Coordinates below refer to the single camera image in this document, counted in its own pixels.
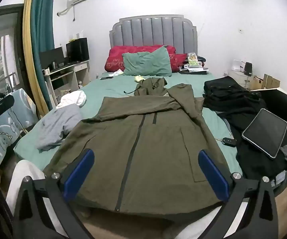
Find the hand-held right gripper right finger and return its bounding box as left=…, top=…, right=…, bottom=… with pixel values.
left=198, top=150, right=286, bottom=239

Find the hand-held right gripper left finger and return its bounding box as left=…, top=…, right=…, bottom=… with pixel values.
left=13, top=149, right=95, bottom=239

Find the olive green hooded jacket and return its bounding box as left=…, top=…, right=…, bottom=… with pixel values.
left=43, top=78, right=242, bottom=221

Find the pile of black clothes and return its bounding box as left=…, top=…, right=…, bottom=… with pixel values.
left=203, top=76, right=287, bottom=181

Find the light blue printed cloth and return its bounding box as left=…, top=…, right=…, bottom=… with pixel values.
left=0, top=88, right=39, bottom=166

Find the small black device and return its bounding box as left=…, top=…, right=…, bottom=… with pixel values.
left=221, top=137, right=237, bottom=146

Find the grey shirt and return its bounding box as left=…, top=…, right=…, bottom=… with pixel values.
left=36, top=103, right=83, bottom=153

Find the white cloth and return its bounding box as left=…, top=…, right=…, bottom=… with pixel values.
left=6, top=159, right=70, bottom=239

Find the grey tablet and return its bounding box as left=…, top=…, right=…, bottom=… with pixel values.
left=242, top=108, right=287, bottom=159

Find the yellow curtain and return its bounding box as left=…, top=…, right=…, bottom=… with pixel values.
left=22, top=0, right=50, bottom=116

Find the white garment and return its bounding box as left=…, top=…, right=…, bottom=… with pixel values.
left=56, top=91, right=87, bottom=109

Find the black computer monitor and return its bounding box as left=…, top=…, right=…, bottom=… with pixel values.
left=39, top=46, right=65, bottom=68

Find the white desk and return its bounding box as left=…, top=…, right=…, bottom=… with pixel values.
left=42, top=60, right=90, bottom=106

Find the bed with green sheet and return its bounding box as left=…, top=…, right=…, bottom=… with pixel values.
left=13, top=72, right=242, bottom=172

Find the teal curtain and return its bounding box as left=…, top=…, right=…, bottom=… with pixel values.
left=31, top=0, right=56, bottom=111

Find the black board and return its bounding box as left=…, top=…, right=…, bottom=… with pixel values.
left=250, top=87, right=287, bottom=134

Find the white nightstand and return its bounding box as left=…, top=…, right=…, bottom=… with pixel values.
left=227, top=70, right=258, bottom=90

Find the black computer tower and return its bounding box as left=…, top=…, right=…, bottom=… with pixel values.
left=66, top=37, right=89, bottom=63

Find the cardboard box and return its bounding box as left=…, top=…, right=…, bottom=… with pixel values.
left=254, top=74, right=281, bottom=90

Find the white box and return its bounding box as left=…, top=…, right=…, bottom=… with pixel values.
left=232, top=59, right=245, bottom=72

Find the stack of books and packets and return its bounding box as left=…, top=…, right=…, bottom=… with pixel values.
left=179, top=52, right=209, bottom=75

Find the small red pillow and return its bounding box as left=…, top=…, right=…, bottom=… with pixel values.
left=171, top=53, right=188, bottom=73

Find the large red pillow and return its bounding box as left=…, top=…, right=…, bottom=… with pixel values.
left=105, top=45, right=177, bottom=73

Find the green pillow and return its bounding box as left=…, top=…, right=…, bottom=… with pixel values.
left=122, top=46, right=172, bottom=77

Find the grey padded headboard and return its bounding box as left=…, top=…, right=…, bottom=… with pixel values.
left=109, top=14, right=198, bottom=55

